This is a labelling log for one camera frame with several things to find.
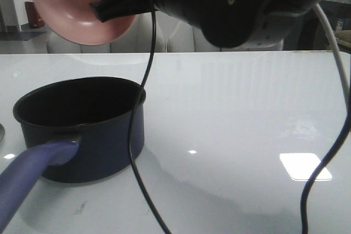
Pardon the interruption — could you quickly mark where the glass lid with blue knob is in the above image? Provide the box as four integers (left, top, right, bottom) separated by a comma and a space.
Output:
0, 124, 5, 141

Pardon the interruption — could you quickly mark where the red trash bin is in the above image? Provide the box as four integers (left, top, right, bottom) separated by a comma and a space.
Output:
25, 1, 45, 28

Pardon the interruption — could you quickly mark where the pink bowl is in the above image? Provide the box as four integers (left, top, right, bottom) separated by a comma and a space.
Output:
33, 0, 136, 45

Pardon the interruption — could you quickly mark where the dark blue saucepan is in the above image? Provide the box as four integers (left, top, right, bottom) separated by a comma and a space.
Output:
1, 77, 146, 230

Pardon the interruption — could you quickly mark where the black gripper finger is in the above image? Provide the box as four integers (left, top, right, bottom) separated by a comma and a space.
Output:
89, 0, 154, 22

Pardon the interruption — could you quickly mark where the white cable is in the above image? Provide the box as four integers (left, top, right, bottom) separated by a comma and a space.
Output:
300, 3, 351, 234

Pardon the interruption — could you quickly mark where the right beige upholstered chair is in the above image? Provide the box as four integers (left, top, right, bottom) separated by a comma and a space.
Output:
167, 21, 284, 53

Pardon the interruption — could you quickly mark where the beige cushion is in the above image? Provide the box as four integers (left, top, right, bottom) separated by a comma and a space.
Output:
335, 30, 351, 54

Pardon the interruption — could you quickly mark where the left beige upholstered chair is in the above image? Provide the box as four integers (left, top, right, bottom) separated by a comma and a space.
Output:
46, 13, 152, 54

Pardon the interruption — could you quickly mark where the dark glossy side table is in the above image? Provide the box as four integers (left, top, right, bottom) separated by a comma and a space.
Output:
297, 0, 350, 50

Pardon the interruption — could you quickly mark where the beige upholstered chair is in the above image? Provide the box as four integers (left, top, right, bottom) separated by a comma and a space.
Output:
46, 13, 152, 54
167, 21, 284, 53

